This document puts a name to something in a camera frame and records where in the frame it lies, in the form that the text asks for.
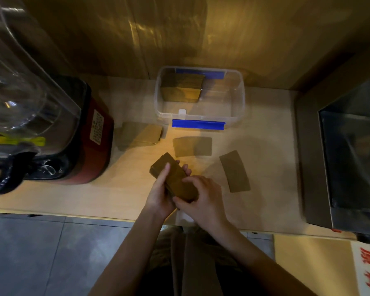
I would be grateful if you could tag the stainless steel machine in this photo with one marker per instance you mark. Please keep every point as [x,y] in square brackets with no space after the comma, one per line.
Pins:
[348,157]

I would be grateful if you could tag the person's left forearm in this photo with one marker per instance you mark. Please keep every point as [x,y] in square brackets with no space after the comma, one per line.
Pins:
[132,255]

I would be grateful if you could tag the person's right hand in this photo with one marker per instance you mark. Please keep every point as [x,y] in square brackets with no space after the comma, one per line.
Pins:
[203,201]

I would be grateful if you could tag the person's left thumb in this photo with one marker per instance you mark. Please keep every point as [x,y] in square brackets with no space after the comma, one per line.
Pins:
[164,175]

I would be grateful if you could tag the person's khaki trousers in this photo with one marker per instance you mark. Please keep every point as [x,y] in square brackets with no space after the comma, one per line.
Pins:
[191,262]

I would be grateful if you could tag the person's right thumb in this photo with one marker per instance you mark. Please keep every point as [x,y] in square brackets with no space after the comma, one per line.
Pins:
[179,202]

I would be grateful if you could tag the blue box latch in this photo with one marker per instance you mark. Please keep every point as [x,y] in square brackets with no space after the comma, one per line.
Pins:
[198,124]
[200,73]

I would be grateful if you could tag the person's right forearm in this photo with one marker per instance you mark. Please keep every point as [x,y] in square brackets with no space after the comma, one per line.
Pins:
[259,262]

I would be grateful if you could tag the clear plastic storage box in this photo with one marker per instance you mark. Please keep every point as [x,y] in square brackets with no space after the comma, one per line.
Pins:
[200,98]

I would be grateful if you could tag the bundle of brown cup sleeves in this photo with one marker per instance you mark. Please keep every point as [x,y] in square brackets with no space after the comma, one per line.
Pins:
[182,87]

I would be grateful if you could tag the red and black blender base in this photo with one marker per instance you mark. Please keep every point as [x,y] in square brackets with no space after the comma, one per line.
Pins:
[80,141]

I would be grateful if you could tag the person's left hand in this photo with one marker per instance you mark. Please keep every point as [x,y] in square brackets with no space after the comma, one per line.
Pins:
[159,195]

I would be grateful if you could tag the clear blender jar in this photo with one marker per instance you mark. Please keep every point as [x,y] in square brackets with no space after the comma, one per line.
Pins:
[21,80]

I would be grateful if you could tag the stack of brown sleeves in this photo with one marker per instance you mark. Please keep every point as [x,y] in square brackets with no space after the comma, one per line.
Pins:
[174,178]

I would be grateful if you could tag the pile of brown cup sleeves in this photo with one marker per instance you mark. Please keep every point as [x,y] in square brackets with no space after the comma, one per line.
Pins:
[138,134]

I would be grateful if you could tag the brown paper cup sleeve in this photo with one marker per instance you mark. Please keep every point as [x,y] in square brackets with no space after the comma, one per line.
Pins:
[192,146]
[234,171]

